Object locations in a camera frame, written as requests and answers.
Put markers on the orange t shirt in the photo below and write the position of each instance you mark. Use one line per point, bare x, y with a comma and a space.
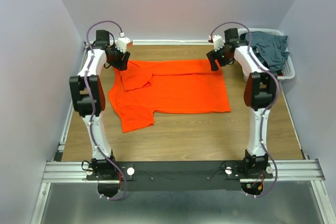
171, 87

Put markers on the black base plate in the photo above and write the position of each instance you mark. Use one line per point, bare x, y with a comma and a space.
177, 176

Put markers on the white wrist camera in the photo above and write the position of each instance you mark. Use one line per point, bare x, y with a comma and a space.
123, 43
218, 42

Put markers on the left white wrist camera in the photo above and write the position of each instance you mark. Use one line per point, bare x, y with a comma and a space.
123, 43

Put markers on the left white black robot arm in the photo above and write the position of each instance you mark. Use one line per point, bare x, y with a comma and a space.
89, 101

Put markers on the white laundry basket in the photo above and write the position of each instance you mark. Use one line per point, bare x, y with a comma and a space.
288, 71

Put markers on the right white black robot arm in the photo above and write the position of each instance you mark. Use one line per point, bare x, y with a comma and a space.
261, 92

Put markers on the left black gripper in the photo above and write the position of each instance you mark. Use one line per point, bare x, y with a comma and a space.
121, 64

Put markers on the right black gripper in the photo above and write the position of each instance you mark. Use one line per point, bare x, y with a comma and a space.
212, 55

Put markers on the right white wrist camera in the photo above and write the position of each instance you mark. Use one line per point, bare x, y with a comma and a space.
218, 42

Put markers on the aluminium frame rail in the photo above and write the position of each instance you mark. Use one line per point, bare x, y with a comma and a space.
295, 194

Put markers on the grey blue t shirt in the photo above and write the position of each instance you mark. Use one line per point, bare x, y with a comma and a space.
271, 50

